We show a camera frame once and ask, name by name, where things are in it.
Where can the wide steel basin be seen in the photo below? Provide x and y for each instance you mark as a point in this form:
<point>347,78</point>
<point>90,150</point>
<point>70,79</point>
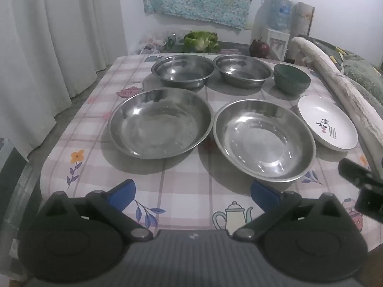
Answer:
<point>158,125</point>

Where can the white water dispenser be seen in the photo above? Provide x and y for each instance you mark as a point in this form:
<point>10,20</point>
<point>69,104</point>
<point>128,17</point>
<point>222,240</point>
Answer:
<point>276,43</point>

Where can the clear plastic bag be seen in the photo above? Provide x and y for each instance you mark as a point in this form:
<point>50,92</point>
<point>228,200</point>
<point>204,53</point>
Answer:
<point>149,45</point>

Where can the green ceramic bowl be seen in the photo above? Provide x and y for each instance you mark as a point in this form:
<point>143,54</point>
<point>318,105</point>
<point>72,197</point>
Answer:
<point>291,80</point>

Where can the shallow steel basin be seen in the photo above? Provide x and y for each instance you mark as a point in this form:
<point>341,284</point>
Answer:
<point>260,143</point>

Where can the checked floral tablecloth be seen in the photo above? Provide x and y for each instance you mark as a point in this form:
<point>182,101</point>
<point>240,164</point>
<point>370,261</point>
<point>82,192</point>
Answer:
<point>179,182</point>

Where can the small wide steel bowl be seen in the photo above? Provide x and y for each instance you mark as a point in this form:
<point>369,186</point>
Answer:
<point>182,71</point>

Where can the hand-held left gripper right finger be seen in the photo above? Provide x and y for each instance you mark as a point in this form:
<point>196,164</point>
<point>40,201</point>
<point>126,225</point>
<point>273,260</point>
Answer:
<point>263,195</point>

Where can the dark red round vegetable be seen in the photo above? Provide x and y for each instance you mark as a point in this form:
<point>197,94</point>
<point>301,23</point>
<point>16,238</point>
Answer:
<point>259,48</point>

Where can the white woven blanket roll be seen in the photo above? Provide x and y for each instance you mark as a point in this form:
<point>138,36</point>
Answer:
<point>335,77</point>

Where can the green patterned pillow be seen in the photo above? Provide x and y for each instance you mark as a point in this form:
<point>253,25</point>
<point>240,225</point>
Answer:
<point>363,73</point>

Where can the white printed ceramic plate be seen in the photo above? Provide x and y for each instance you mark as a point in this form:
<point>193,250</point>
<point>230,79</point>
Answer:
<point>326,125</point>

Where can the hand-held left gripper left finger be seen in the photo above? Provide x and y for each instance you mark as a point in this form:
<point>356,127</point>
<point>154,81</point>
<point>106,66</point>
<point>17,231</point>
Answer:
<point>122,195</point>

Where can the grey flowered quilt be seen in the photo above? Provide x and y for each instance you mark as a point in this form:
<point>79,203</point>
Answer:
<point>327,46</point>

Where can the green lettuce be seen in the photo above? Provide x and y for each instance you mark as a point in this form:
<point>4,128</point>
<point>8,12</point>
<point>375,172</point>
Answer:
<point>200,40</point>

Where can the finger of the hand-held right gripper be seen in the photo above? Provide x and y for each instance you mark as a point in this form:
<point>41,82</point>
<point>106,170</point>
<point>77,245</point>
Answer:
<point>353,170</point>

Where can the small deep steel bowl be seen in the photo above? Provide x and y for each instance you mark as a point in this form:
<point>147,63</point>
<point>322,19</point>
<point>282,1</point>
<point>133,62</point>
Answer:
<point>242,70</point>

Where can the blue water bottle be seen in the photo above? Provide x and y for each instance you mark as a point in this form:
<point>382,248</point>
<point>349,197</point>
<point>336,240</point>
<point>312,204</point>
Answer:
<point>279,10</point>

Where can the rolled grey mat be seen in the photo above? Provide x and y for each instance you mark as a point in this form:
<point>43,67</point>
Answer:
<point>302,18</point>

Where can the white curtain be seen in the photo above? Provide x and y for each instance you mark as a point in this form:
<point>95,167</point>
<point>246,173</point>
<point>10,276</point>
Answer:
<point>45,36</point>

